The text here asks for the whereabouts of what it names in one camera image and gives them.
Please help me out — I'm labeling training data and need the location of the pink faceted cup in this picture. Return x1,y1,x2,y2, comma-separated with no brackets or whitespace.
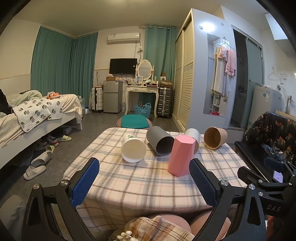
167,135,196,177

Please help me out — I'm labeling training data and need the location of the brown kraft paper cup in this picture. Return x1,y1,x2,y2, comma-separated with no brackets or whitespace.
204,126,228,150

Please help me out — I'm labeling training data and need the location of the white plastic cup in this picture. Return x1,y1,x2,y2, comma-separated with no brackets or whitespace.
184,128,200,154

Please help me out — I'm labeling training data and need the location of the grey plastic cup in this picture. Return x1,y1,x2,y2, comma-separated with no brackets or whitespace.
146,126,175,156

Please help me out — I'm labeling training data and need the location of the white leaf-print paper cup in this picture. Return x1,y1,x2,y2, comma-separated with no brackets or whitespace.
121,134,147,163

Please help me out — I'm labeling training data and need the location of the smartphone with lit screen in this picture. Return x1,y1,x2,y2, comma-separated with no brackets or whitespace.
273,171,283,183

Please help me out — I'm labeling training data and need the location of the floral black garment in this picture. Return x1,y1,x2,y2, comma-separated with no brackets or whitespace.
243,112,295,165

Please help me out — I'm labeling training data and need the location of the white slipper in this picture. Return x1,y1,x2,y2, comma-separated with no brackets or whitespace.
23,165,46,181

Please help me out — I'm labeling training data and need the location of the white washing machine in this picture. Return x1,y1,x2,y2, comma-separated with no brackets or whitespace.
247,86,282,129

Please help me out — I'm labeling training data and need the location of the green slipper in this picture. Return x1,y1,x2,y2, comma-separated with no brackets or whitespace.
57,135,72,143

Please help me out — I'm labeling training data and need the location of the plaid tablecloth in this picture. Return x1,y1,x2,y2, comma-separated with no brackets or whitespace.
62,126,249,232

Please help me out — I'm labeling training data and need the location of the bed with beige bedding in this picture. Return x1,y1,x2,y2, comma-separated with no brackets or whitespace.
1,90,82,167

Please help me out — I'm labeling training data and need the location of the beige hanging towel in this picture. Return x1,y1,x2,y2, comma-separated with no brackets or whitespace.
211,46,228,97

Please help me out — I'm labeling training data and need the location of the leaf-print quilted mat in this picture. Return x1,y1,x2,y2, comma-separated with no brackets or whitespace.
12,98,64,133

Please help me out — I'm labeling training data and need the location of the black silver suitcase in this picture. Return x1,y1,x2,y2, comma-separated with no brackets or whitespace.
157,87,173,118

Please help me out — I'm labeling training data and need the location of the clear water jug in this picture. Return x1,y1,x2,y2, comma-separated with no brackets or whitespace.
78,96,89,114

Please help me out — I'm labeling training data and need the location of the pink hanging towel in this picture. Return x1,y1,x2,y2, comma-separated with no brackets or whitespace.
218,46,236,77

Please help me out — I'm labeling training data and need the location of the blue laundry basket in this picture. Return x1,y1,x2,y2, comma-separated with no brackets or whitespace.
134,101,152,118

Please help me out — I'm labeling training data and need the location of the stool with green cushion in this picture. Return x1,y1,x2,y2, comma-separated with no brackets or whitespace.
116,114,153,129

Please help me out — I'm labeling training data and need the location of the white suitcase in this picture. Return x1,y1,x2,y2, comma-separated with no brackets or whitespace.
91,87,103,112

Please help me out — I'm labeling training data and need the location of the small silver fridge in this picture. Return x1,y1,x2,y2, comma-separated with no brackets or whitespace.
103,80,123,113

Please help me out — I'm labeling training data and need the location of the louvered wardrobe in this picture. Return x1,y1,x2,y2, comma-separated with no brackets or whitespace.
173,17,194,131

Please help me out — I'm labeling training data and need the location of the white dressing table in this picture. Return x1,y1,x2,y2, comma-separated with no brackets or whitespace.
125,85,159,118

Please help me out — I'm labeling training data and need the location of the oval vanity mirror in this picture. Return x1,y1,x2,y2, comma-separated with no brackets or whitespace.
137,60,154,83

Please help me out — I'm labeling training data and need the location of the green curtain left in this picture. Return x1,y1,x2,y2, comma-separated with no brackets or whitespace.
31,27,98,100

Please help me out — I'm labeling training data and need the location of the green curtain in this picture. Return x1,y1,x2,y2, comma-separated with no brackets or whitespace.
144,25,178,81
31,27,98,100

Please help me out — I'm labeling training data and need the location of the green curtain centre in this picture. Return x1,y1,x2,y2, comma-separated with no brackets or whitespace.
144,25,178,81

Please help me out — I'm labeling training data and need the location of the white air conditioner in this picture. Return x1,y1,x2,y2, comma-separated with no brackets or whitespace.
107,32,140,45

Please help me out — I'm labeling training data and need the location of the black wall television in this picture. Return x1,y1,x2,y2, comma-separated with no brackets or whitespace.
109,58,137,75

